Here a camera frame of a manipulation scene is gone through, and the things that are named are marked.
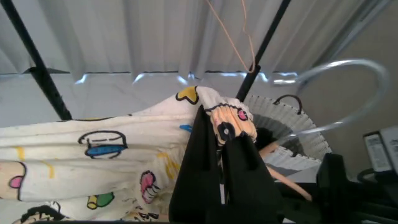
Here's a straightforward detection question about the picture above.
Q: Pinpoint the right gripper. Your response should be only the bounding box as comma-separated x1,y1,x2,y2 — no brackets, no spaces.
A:
275,126,398,224

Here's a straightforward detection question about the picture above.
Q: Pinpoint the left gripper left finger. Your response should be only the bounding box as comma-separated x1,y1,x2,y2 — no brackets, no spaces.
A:
169,105,224,222

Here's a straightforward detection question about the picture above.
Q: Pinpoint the black clothes rack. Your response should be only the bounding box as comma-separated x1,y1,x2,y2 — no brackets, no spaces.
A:
0,0,292,121

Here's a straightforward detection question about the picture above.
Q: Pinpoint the white curtain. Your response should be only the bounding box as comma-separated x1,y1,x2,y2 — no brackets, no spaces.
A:
0,0,389,82

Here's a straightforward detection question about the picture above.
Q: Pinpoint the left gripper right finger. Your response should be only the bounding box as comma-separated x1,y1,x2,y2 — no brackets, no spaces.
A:
221,133,284,222

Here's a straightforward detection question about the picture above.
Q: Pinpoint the cream printed garment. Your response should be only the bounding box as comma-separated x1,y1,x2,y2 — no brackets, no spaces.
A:
0,85,259,222

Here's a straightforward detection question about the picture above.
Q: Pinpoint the white laundry basket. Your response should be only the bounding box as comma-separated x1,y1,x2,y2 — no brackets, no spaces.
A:
244,94,333,171

